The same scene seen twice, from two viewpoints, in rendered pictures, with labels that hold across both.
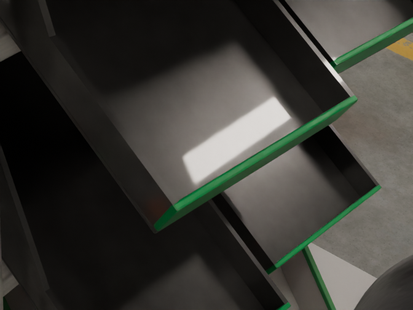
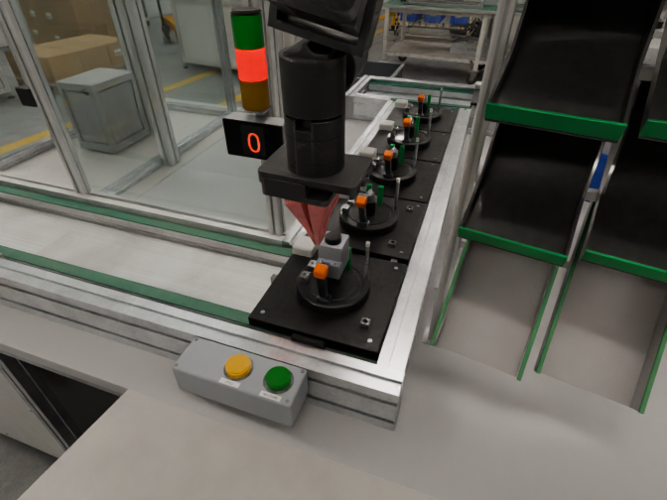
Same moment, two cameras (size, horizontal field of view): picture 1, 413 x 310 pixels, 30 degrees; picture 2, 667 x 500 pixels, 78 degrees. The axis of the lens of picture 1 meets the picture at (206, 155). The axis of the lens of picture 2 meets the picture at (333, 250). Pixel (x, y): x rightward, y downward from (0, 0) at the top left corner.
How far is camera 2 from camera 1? 0.42 m
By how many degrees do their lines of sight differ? 63
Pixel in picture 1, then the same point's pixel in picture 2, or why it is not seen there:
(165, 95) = (542, 92)
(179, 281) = (536, 221)
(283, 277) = (648, 340)
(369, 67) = not seen: outside the picture
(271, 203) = (630, 245)
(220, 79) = (576, 100)
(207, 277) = (550, 230)
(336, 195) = not seen: outside the picture
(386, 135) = not seen: outside the picture
